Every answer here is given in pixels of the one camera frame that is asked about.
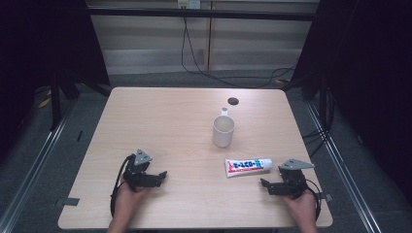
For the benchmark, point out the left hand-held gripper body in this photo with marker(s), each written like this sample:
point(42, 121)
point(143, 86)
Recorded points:
point(137, 166)

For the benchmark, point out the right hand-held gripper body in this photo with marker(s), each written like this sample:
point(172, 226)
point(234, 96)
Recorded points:
point(293, 176)

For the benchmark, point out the person's right hand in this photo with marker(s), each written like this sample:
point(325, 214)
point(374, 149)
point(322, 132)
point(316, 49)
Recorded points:
point(302, 207)

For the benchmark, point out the person's left hand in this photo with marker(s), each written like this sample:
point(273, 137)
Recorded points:
point(127, 200)

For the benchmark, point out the white toothpaste tube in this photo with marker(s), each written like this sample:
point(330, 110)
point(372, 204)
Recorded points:
point(247, 167)

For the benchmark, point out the white cup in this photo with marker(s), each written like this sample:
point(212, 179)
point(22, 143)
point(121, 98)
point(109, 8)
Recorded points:
point(223, 131)

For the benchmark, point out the dark round table grommet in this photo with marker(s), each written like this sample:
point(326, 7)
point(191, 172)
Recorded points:
point(233, 101)

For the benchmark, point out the yellow floor tape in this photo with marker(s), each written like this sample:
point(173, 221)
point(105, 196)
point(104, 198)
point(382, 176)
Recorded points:
point(44, 102)

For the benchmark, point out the black curtain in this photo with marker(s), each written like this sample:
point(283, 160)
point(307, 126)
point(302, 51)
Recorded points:
point(42, 42)
point(366, 64)

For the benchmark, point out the grey table bracket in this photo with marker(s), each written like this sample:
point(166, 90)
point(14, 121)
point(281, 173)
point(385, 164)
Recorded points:
point(66, 202)
point(327, 197)

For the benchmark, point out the metal floor rail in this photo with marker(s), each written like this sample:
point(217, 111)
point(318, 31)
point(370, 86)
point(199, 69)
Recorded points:
point(343, 168)
point(30, 168)

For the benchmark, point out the black frame post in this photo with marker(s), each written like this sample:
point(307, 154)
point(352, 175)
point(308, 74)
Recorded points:
point(55, 103)

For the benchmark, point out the black horizontal frame bar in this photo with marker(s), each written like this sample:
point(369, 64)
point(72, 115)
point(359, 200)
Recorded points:
point(200, 13)

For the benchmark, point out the white wall socket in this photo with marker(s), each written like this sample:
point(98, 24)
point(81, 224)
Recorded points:
point(188, 4)

